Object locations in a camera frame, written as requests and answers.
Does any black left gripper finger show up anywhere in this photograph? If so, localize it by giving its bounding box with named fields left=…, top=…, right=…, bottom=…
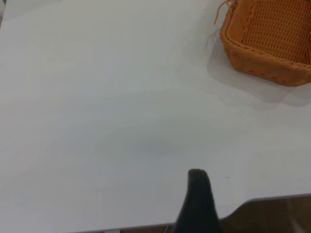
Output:
left=173, top=168, right=225, bottom=233

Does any orange-brown wicker basket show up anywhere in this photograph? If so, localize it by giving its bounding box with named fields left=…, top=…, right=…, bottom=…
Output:
left=213, top=0, right=311, bottom=87

